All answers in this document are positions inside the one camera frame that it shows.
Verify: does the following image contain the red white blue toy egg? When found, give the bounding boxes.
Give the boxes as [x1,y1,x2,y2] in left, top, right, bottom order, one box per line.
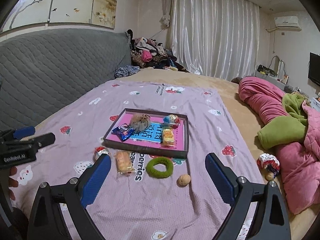
[94,146,110,161]

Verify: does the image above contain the walnut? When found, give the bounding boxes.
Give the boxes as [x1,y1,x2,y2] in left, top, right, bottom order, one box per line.
[177,174,191,187]

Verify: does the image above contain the orange packaged rice cracker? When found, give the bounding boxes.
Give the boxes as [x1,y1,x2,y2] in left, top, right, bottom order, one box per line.
[115,151,135,175]

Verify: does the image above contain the blue oreo cookie packet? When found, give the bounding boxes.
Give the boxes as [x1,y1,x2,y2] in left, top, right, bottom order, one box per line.
[111,123,135,142]

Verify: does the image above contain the beige mesh drawstring pouch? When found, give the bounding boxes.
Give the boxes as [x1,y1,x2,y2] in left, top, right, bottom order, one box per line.
[130,113,151,133]

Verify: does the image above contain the green fuzzy hair scrunchie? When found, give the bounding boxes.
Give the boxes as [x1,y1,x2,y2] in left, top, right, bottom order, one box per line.
[145,157,174,179]

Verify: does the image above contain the yellow packaged corn snack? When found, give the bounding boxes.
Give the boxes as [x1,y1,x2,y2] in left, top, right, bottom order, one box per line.
[162,126,176,147]

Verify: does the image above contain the person's left hand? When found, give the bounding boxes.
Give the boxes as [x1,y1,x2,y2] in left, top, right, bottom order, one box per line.
[8,166,18,200]

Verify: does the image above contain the small red white doll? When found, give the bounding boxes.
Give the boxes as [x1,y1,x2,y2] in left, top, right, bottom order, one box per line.
[257,153,280,181]

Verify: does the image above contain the pink quilted duvet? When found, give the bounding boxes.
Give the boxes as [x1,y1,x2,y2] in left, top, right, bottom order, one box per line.
[239,76,319,215]

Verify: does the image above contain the grey quilted headboard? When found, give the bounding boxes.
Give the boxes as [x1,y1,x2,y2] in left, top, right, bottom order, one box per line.
[1,28,131,130]

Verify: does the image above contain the green fleece blanket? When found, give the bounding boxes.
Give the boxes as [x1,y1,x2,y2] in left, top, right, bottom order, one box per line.
[258,92,308,150]

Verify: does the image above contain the purple strawberry print bedsheet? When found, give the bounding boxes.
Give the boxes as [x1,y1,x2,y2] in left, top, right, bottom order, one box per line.
[14,81,263,239]

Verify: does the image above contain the blue patterned cloth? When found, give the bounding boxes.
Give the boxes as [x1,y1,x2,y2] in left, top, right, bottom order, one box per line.
[114,65,140,79]

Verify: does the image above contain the pink and blue book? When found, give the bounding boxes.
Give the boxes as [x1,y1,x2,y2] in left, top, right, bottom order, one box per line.
[105,112,185,151]

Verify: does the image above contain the dark shallow box tray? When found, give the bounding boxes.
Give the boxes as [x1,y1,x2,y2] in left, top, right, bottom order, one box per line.
[103,108,189,159]

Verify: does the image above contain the pile of clothes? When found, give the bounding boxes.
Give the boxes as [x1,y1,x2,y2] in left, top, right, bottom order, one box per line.
[126,29,189,73]

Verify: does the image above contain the white satin curtain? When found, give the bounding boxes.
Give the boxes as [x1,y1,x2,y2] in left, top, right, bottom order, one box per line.
[168,0,260,80]

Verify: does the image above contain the white air conditioner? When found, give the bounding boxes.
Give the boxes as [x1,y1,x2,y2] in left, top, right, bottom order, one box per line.
[274,16,302,31]

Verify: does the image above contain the black wall television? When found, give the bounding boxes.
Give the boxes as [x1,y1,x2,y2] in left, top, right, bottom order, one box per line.
[308,53,320,86]

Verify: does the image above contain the floral wall painting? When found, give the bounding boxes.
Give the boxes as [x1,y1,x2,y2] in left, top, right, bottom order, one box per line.
[1,0,117,31]

